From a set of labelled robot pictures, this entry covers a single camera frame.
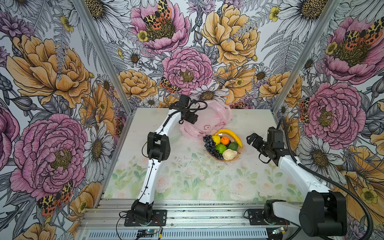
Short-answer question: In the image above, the right green circuit board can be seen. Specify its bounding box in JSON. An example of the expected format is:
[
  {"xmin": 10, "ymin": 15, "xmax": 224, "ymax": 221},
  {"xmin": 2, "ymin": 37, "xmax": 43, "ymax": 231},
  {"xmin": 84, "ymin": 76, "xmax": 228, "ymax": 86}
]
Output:
[{"xmin": 271, "ymin": 227, "xmax": 286, "ymax": 235}]

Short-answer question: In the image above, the fake yellow banana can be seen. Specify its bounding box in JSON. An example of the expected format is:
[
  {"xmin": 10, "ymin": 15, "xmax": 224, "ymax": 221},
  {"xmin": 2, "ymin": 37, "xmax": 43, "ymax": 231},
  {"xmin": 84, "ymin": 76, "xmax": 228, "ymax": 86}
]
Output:
[{"xmin": 215, "ymin": 129, "xmax": 243, "ymax": 148}]

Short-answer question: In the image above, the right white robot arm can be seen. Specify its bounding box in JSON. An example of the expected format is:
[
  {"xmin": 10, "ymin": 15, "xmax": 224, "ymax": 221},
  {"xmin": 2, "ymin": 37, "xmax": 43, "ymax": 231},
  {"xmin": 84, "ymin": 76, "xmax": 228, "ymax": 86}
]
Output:
[{"xmin": 247, "ymin": 127, "xmax": 347, "ymax": 238}]

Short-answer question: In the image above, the left aluminium corner post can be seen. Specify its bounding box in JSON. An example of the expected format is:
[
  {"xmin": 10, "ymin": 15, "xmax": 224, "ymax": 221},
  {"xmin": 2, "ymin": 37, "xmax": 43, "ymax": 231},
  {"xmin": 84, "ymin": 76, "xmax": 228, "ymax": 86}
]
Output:
[{"xmin": 71, "ymin": 0, "xmax": 135, "ymax": 116}]

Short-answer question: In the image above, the left green circuit board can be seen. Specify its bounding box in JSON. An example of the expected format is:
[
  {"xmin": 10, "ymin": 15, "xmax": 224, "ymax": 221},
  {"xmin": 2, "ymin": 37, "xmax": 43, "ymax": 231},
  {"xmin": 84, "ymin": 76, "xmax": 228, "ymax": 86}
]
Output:
[{"xmin": 136, "ymin": 229, "xmax": 163, "ymax": 240}]

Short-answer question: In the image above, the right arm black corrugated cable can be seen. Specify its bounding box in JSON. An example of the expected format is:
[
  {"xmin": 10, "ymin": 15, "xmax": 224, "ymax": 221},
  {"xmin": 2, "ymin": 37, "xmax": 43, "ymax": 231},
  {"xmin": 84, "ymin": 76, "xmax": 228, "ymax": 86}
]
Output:
[{"xmin": 275, "ymin": 116, "xmax": 375, "ymax": 240}]

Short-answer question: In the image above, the white ventilated cable duct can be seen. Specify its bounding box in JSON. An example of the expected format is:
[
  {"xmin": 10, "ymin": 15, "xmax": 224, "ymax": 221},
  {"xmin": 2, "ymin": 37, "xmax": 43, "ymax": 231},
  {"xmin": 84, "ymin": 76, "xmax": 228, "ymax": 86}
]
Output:
[{"xmin": 85, "ymin": 228, "xmax": 268, "ymax": 240}]

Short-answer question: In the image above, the fake dark grape bunch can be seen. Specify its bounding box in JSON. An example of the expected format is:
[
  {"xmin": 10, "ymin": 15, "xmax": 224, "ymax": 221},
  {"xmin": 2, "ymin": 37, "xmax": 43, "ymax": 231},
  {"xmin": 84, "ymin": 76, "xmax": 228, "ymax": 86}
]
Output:
[{"xmin": 203, "ymin": 135, "xmax": 223, "ymax": 160}]

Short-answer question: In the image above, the right aluminium corner post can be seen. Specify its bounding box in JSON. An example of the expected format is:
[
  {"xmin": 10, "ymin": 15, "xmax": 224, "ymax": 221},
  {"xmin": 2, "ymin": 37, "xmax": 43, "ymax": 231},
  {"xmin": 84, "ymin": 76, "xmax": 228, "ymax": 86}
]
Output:
[{"xmin": 272, "ymin": 0, "xmax": 341, "ymax": 114}]

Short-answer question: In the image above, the pink printed plastic bag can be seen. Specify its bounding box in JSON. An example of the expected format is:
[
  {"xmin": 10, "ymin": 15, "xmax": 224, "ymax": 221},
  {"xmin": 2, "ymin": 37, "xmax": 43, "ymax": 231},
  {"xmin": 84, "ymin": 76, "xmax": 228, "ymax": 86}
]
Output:
[{"xmin": 180, "ymin": 101, "xmax": 232, "ymax": 140}]

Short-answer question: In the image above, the fake orange tangerine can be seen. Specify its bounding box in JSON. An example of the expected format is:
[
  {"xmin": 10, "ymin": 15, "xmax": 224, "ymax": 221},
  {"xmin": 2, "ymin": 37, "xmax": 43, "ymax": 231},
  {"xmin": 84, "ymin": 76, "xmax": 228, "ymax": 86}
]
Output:
[{"xmin": 221, "ymin": 136, "xmax": 231, "ymax": 146}]

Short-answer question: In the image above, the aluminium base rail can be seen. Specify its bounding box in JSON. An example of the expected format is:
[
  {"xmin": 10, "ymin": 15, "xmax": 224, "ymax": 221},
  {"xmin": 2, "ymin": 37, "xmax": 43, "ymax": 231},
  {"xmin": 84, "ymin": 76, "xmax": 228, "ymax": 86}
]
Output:
[{"xmin": 76, "ymin": 199, "xmax": 334, "ymax": 232}]

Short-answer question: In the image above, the green circuit board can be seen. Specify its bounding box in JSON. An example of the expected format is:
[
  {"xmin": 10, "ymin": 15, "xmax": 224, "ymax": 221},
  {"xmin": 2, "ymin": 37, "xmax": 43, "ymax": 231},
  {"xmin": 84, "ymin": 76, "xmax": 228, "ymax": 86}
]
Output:
[
  {"xmin": 271, "ymin": 227, "xmax": 286, "ymax": 235},
  {"xmin": 136, "ymin": 229, "xmax": 163, "ymax": 240}
]

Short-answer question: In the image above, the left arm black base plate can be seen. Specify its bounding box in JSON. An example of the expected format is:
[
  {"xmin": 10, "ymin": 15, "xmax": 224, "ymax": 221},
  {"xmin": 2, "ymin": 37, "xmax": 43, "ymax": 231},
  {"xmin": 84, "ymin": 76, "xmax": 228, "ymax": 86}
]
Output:
[{"xmin": 124, "ymin": 210, "xmax": 168, "ymax": 227}]

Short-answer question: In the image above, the aluminium corner post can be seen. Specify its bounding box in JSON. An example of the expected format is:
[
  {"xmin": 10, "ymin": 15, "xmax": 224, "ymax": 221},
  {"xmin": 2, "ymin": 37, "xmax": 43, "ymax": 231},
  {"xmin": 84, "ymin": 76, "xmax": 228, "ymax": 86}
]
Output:
[
  {"xmin": 272, "ymin": 0, "xmax": 341, "ymax": 114},
  {"xmin": 71, "ymin": 0, "xmax": 135, "ymax": 116}
]

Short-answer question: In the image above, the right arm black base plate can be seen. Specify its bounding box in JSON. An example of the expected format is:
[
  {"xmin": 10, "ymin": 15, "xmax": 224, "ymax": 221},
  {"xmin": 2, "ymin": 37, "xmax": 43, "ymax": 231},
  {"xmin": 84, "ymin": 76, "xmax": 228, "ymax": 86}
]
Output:
[{"xmin": 243, "ymin": 209, "xmax": 290, "ymax": 226}]

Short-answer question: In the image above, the fake green lime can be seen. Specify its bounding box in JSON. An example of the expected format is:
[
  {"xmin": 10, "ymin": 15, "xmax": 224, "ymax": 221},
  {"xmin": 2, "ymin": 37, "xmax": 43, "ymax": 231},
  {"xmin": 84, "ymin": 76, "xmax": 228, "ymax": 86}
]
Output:
[{"xmin": 216, "ymin": 144, "xmax": 227, "ymax": 154}]

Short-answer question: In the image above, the fake pale yellow pear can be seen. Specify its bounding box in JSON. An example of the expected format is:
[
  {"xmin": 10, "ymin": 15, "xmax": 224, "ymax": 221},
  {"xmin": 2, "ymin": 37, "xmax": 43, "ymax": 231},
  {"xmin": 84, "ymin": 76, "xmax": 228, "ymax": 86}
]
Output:
[{"xmin": 222, "ymin": 149, "xmax": 238, "ymax": 161}]

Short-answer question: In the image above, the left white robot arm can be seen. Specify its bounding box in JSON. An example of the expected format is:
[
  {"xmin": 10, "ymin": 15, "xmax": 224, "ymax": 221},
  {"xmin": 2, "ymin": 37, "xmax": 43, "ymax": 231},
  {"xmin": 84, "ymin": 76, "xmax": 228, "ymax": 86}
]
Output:
[{"xmin": 126, "ymin": 95, "xmax": 208, "ymax": 224}]

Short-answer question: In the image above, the fake yellow lemon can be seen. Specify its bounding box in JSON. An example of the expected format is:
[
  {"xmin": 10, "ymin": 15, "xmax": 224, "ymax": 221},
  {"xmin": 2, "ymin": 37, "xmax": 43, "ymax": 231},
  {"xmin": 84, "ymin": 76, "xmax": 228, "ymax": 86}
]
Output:
[{"xmin": 212, "ymin": 135, "xmax": 221, "ymax": 146}]

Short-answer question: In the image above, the fake dark avocado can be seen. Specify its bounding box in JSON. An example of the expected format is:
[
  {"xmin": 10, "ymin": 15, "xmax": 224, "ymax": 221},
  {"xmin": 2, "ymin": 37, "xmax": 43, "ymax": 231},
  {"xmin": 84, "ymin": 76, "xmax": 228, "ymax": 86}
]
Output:
[{"xmin": 228, "ymin": 142, "xmax": 239, "ymax": 151}]

